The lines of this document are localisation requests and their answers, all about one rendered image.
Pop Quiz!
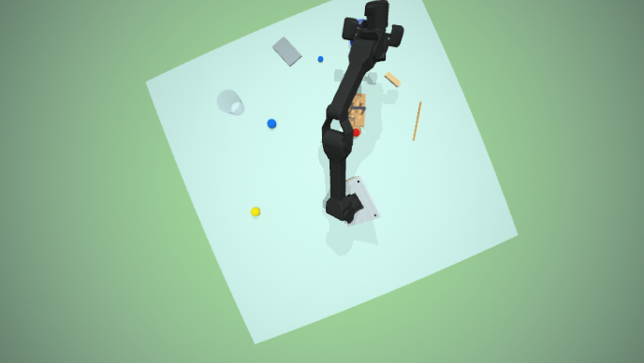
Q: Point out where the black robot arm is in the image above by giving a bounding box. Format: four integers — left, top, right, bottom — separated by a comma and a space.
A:
322, 0, 389, 224

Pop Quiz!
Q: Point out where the tan rectangular block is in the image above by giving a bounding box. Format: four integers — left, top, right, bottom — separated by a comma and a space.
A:
385, 72, 401, 87

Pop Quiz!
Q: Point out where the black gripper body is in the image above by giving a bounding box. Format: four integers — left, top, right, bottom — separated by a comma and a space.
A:
342, 17, 404, 48

